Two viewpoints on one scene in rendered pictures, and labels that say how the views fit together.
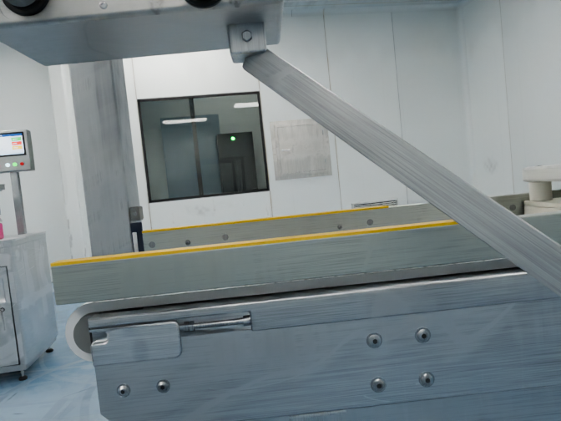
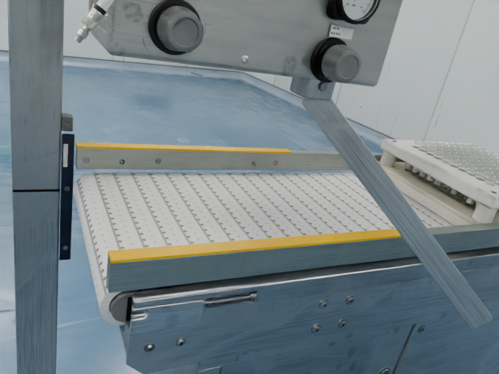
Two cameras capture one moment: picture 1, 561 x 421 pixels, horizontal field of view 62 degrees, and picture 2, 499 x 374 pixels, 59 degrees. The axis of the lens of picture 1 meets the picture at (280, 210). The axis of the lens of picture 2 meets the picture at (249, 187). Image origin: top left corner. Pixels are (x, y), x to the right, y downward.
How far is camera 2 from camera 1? 0.30 m
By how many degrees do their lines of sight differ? 34
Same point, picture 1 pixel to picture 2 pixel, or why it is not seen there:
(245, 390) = (236, 338)
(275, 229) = (203, 159)
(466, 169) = not seen: hidden behind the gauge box
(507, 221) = (455, 277)
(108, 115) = (53, 12)
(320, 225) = (238, 160)
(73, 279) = (129, 273)
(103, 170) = (38, 73)
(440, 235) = (384, 244)
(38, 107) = not seen: outside the picture
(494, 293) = (395, 277)
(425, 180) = (417, 240)
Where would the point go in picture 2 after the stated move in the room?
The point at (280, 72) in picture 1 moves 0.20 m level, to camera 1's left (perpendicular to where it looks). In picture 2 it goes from (336, 123) to (113, 106)
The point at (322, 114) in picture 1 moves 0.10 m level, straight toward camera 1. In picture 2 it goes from (361, 170) to (429, 222)
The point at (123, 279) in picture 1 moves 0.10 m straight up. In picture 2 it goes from (173, 272) to (187, 172)
